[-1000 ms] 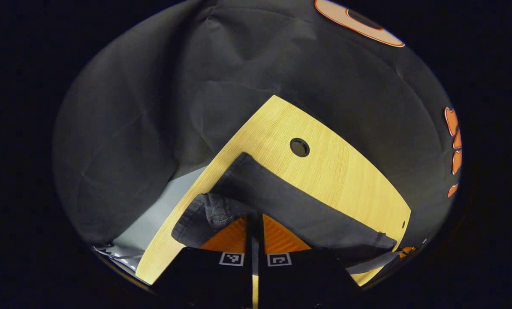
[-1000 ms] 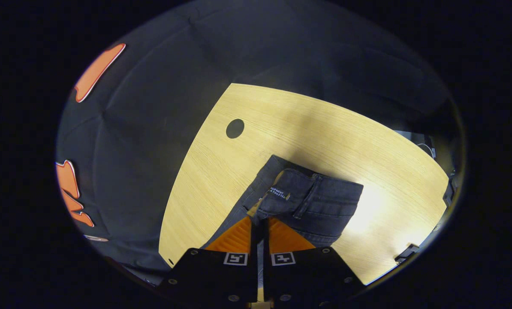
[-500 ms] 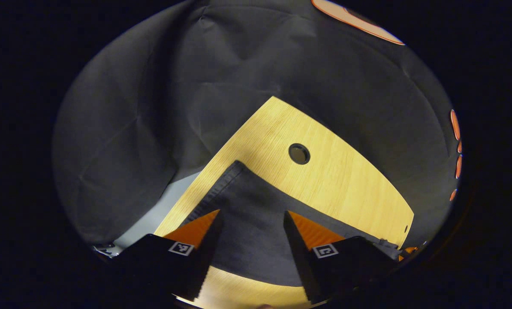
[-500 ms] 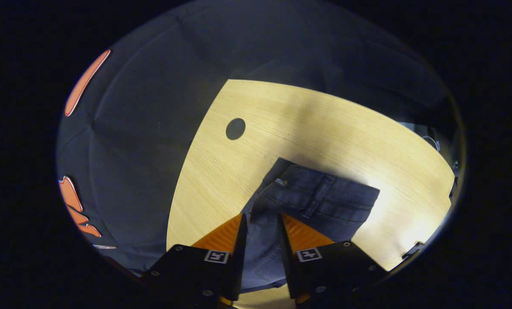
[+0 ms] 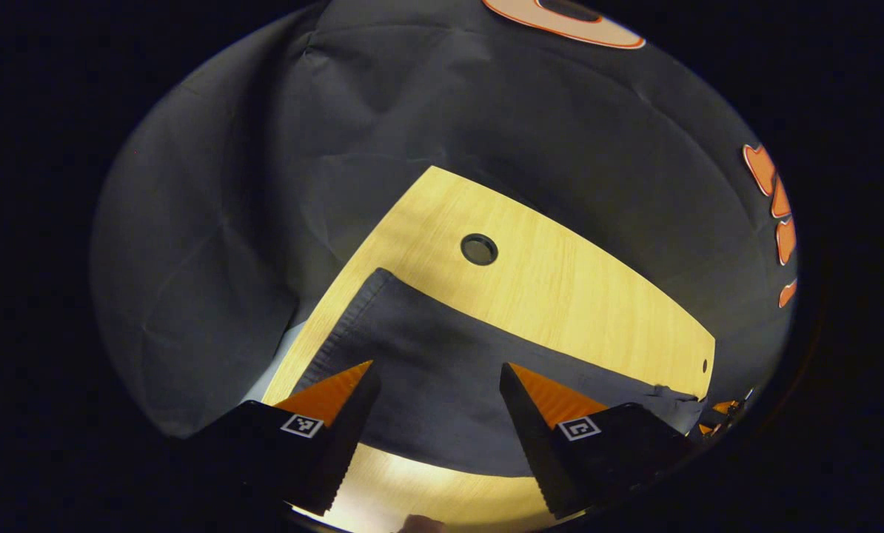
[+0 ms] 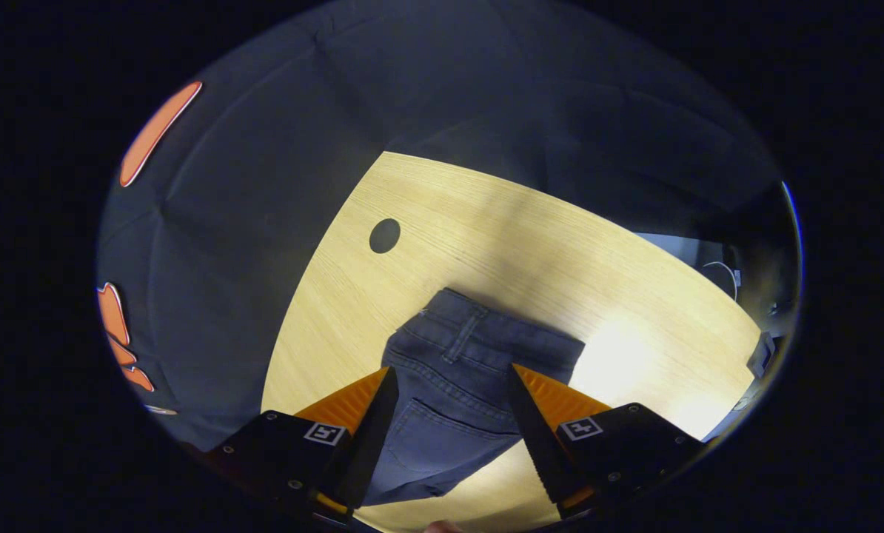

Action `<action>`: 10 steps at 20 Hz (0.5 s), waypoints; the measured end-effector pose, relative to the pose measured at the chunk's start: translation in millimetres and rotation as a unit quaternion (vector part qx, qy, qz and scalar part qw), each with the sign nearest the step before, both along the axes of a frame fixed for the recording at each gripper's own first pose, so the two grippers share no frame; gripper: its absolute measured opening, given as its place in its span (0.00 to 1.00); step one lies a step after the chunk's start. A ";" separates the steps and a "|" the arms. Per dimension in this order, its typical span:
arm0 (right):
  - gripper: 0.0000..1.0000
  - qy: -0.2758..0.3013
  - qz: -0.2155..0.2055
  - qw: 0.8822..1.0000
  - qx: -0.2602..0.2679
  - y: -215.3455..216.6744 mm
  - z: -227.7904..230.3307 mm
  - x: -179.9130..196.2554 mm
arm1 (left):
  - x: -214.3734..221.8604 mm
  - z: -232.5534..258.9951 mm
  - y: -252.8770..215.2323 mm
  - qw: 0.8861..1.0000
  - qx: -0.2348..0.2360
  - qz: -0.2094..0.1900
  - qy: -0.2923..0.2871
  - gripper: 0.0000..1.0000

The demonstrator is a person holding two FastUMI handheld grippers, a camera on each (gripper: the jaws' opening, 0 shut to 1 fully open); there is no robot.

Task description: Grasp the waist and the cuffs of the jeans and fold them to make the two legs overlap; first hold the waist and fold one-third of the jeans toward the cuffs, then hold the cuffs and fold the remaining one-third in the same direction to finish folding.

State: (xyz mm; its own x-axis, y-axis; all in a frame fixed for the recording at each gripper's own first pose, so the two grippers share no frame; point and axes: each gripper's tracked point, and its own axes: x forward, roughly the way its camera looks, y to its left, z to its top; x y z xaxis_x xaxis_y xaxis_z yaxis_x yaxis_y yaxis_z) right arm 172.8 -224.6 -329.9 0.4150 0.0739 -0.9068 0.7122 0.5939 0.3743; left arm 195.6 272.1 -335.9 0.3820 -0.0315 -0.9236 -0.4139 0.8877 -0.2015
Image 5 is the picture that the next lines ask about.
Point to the dark blue jeans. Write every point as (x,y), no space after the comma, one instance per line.
(442,400)

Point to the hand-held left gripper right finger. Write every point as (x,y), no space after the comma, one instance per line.
(538,451)

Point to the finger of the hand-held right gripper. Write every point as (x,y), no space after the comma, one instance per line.
(726,406)
(705,428)

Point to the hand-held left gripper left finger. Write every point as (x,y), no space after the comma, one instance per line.
(346,444)

